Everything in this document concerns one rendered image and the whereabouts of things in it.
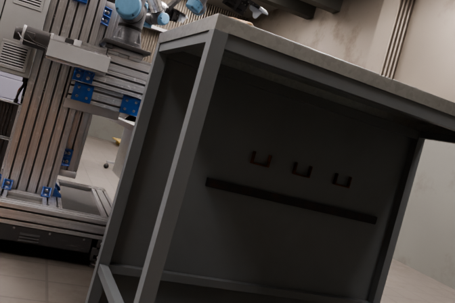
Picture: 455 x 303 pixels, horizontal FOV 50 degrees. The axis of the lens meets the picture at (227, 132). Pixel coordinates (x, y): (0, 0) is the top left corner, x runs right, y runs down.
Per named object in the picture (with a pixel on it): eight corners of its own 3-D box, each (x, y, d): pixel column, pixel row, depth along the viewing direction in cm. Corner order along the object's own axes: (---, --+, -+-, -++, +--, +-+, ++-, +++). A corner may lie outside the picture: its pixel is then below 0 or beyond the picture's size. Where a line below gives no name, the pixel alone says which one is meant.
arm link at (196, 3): (198, 17, 234) (210, -2, 235) (198, 12, 223) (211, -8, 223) (185, 9, 234) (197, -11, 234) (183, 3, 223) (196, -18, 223)
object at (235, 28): (420, 132, 230) (422, 124, 230) (545, 149, 174) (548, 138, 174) (156, 43, 179) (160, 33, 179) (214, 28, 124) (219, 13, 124)
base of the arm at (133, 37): (111, 40, 229) (116, 19, 229) (107, 42, 243) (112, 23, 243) (142, 50, 234) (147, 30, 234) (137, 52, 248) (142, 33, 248)
